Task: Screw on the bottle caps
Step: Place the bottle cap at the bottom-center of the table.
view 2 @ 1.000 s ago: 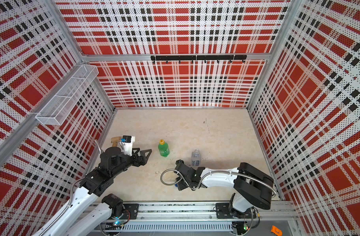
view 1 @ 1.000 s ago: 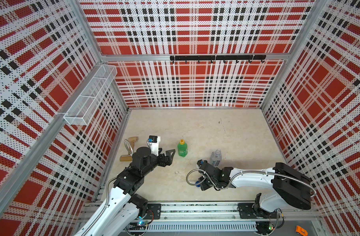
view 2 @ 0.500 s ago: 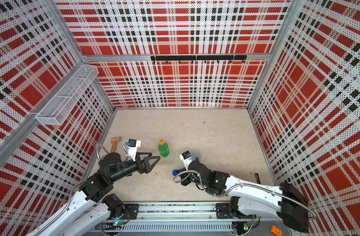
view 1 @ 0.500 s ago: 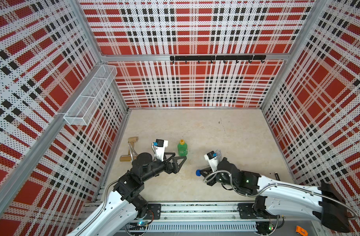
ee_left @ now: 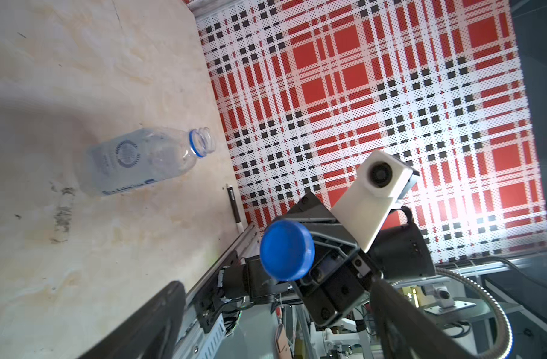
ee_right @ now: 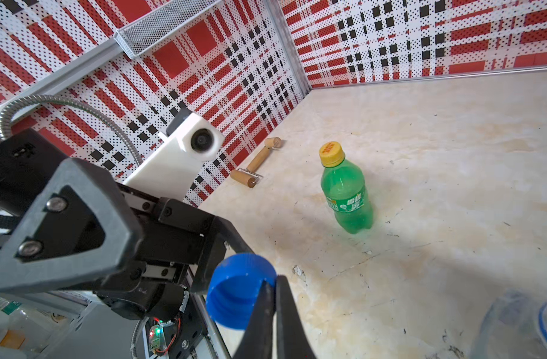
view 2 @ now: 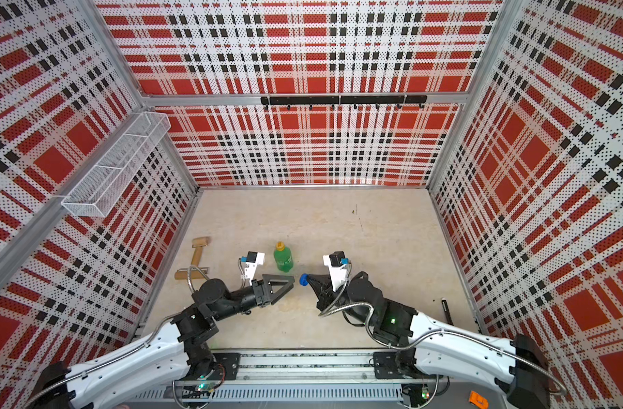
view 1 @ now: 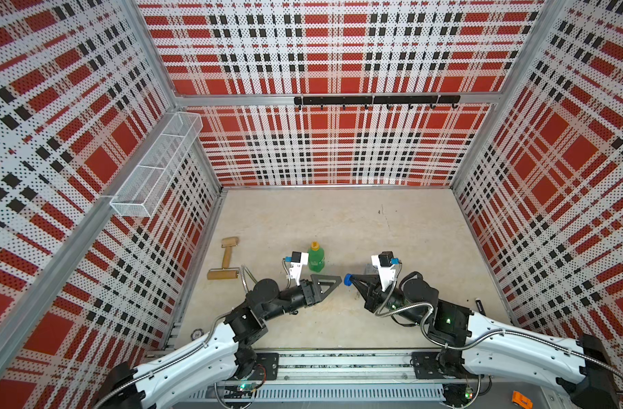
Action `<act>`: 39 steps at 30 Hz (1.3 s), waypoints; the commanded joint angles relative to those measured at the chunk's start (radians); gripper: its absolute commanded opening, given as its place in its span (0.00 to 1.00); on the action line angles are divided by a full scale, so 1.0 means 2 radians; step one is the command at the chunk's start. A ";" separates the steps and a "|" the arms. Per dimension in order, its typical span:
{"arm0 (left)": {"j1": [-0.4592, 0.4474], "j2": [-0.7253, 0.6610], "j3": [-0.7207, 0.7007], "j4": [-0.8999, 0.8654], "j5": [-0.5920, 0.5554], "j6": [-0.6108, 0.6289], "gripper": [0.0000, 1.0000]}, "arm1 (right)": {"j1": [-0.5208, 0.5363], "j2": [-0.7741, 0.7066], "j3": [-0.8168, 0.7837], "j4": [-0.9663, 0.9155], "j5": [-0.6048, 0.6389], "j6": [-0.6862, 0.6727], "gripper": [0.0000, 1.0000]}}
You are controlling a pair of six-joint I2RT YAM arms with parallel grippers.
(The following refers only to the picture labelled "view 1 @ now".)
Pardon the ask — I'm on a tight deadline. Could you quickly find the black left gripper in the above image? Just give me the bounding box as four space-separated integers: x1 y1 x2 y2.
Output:
260 274 340 321

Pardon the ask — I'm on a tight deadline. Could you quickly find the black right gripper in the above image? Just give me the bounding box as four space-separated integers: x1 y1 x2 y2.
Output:
350 274 424 328

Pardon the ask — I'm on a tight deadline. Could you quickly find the green plastic soda bottle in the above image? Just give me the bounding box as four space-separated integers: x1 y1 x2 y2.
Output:
308 245 325 273

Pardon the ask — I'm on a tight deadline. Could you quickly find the clear small water bottle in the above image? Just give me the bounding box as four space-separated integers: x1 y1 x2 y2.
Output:
364 264 378 275

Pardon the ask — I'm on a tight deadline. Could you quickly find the wooden double roller tool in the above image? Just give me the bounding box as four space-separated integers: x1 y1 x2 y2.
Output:
207 236 239 281

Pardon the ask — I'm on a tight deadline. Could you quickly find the black marker pen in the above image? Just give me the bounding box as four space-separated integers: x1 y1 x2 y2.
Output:
475 298 486 315

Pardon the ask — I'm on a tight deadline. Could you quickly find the orange tool on floor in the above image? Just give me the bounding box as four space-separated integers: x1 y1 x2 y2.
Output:
511 391 534 409

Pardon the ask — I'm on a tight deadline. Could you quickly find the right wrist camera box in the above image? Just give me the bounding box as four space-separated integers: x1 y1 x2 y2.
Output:
371 252 401 291

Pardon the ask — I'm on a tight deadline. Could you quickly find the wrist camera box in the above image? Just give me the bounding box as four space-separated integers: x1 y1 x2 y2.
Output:
284 252 309 286
371 252 401 291

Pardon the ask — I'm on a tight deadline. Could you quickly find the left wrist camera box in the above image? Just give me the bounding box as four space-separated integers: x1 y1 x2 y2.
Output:
284 252 309 286

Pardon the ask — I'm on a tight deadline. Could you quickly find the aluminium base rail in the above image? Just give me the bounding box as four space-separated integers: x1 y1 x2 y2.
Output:
137 348 558 405

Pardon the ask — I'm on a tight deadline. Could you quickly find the black wall hook rail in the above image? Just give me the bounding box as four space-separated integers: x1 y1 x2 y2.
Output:
294 95 461 107

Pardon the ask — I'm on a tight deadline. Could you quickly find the white wire mesh shelf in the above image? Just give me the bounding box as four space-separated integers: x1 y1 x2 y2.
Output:
110 112 202 218

